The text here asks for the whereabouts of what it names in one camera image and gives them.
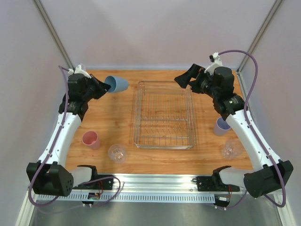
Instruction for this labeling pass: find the blue plastic cup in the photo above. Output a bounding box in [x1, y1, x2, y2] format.
[104, 76, 129, 93]

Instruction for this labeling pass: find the pink plastic cup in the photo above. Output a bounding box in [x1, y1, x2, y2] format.
[82, 131, 100, 150]

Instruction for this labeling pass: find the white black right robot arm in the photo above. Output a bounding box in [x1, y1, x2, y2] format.
[174, 64, 293, 198]

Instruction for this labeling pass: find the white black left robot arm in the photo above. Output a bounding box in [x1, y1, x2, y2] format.
[26, 73, 111, 196]

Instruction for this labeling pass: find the lavender plastic cup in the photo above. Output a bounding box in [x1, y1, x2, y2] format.
[214, 117, 231, 136]

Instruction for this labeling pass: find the clear glass cup left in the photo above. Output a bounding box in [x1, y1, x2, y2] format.
[108, 144, 126, 163]

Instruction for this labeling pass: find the clear glass cup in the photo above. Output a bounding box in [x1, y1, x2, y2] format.
[221, 139, 243, 159]
[108, 144, 126, 163]

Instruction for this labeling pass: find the clear glass cup right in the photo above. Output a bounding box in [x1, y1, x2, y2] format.
[221, 139, 243, 159]

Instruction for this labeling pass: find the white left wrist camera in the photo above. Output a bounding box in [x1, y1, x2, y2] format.
[68, 64, 92, 79]

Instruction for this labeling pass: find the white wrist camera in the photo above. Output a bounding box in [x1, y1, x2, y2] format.
[205, 52, 223, 75]
[68, 64, 92, 79]

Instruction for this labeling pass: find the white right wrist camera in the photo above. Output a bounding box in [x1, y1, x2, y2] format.
[205, 52, 223, 75]

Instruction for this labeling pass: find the metal wire dish rack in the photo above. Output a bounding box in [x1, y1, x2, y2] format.
[134, 81, 196, 150]

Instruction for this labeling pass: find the aluminium frame post left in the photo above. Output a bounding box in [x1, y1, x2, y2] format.
[32, 0, 74, 68]

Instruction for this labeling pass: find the aluminium frame post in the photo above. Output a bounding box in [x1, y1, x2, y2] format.
[237, 0, 285, 73]
[32, 0, 74, 68]

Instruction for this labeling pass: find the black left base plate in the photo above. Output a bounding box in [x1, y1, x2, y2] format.
[74, 174, 113, 191]

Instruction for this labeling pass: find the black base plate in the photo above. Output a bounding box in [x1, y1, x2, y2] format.
[193, 176, 240, 192]
[74, 174, 113, 191]

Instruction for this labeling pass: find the aluminium frame post right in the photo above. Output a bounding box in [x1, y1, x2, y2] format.
[237, 0, 285, 73]

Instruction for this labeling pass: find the aluminium front rail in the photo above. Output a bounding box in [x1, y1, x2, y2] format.
[28, 173, 286, 195]

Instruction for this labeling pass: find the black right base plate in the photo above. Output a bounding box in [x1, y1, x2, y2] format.
[193, 176, 240, 192]

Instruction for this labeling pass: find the slotted white cable duct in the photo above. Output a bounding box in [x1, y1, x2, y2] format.
[35, 193, 216, 202]

